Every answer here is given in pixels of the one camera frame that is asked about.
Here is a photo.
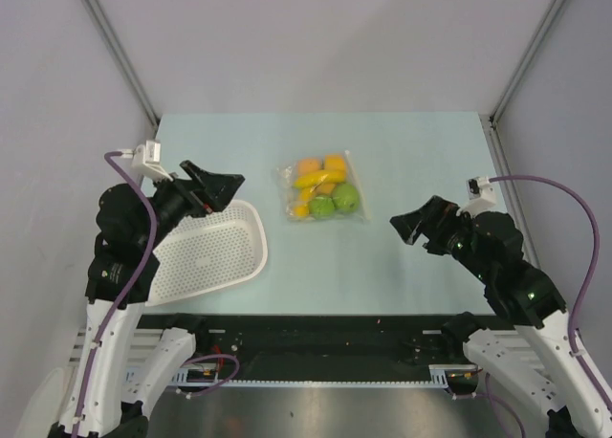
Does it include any right aluminium frame post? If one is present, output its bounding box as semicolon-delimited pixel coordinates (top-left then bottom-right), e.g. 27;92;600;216
487;0;580;123

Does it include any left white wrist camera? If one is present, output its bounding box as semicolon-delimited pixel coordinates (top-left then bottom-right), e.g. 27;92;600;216
119;140;175;183

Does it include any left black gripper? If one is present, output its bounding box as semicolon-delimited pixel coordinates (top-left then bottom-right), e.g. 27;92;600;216
138;158;244;248

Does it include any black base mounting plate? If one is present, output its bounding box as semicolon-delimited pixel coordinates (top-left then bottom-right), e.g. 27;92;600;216
138;315;532;384

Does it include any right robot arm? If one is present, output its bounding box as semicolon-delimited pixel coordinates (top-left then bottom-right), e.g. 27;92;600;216
390;196;611;437

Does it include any orange fake fruit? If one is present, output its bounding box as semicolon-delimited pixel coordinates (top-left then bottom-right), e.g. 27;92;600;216
296;158;322;177

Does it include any small yellow fake lemon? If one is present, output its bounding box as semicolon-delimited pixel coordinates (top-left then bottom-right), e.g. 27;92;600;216
293;204;310;218

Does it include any green fake lime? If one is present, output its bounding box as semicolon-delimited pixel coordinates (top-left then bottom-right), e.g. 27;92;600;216
308;194;336;219

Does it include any green fake apple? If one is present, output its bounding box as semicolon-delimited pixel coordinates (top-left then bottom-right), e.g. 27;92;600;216
332;183;361;213

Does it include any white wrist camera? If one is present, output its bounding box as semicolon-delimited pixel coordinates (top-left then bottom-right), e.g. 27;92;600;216
119;140;175;183
458;177;497;218

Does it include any white perforated plastic basket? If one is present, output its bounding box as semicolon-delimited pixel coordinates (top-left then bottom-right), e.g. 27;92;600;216
146;199;269;308

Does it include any clear zip top bag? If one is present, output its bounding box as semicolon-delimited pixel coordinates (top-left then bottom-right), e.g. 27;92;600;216
276;150;372;223

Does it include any yellow fake banana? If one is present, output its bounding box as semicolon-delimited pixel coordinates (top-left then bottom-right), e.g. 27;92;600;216
293;169;346;189

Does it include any yellow fake bell pepper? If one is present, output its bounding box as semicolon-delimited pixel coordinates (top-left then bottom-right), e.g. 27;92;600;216
323;154;346;172

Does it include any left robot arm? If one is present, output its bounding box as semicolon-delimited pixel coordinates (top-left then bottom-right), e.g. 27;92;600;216
16;151;245;437

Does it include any aluminium frame post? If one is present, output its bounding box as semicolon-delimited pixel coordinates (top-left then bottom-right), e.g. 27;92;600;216
487;0;580;123
80;0;161;132

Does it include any white slotted cable duct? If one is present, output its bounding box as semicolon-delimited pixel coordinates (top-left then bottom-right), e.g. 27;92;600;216
123;364;479;389

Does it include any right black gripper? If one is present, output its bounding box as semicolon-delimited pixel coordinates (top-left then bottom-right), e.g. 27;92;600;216
389;193;492;280

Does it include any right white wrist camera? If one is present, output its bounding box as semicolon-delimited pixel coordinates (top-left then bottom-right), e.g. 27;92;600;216
458;177;497;218

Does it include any left aluminium frame post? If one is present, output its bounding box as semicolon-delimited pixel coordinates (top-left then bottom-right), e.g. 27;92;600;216
80;0;161;132

